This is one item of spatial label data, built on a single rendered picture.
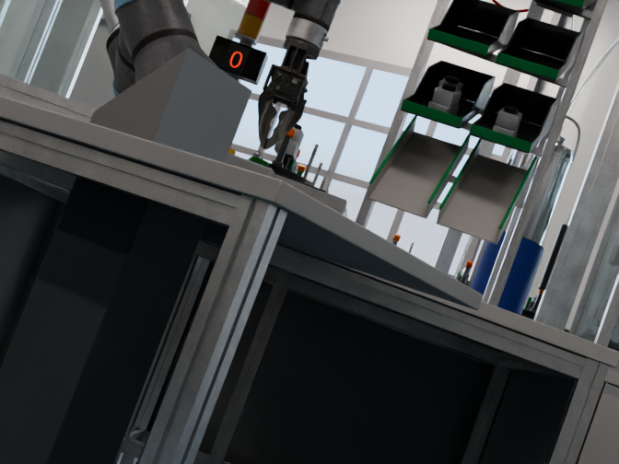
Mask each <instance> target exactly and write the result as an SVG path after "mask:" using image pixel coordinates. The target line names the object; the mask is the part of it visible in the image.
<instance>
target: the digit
mask: <svg viewBox="0 0 619 464"><path fill-rule="evenodd" d="M250 51H251V49H248V48H246V47H243V46H240V45H238V44H235V43H233V42H231V43H230V45H229V48H228V52H227V55H226V57H225V60H224V63H223V64H222V67H224V68H227V69H228V70H231V71H234V72H237V73H239V74H242V71H243V69H244V66H245V64H246V62H247V59H248V57H249V54H250Z"/></svg>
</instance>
